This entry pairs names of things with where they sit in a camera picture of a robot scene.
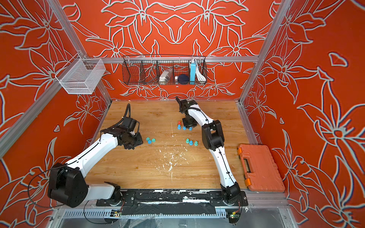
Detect black wire wall basket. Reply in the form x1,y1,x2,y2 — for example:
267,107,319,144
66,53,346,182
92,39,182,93
122,55,208,86

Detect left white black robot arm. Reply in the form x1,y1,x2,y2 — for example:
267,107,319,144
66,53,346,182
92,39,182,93
48,104,143,208

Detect silver pouch in basket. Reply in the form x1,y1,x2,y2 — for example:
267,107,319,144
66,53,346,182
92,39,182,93
159,68,174,85

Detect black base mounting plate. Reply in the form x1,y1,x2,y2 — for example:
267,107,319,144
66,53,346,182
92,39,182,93
96,190,248,218

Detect clear plastic wall bin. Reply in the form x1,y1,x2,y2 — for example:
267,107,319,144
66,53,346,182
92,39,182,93
57,59,106,95

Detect dark blue ball in basket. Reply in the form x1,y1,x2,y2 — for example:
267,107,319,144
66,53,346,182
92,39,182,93
177,74,190,85

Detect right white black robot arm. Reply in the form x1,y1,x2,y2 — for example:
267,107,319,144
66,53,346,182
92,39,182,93
175,97,243,205

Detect light blue box in basket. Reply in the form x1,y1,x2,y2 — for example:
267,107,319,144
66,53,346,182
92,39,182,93
189,59,196,85

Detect orange plastic tool case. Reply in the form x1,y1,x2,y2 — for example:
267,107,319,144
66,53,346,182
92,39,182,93
237,144,285,192

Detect white cables in basket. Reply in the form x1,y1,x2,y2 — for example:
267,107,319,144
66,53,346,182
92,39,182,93
196,64,207,85

